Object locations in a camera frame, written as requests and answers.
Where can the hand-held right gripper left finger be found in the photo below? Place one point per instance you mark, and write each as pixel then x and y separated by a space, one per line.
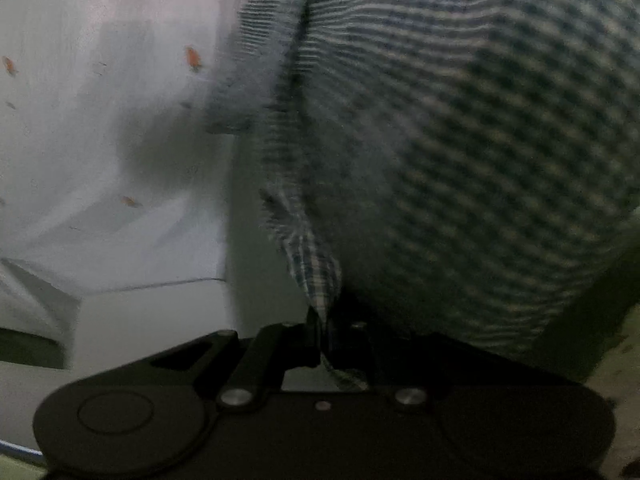
pixel 305 340

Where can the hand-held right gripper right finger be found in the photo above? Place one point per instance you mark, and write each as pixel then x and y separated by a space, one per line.
pixel 342 345

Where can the plaid shirt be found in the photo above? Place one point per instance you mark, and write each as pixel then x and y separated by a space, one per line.
pixel 450 160

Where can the carrot print sheet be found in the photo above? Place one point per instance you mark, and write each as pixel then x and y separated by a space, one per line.
pixel 100 135

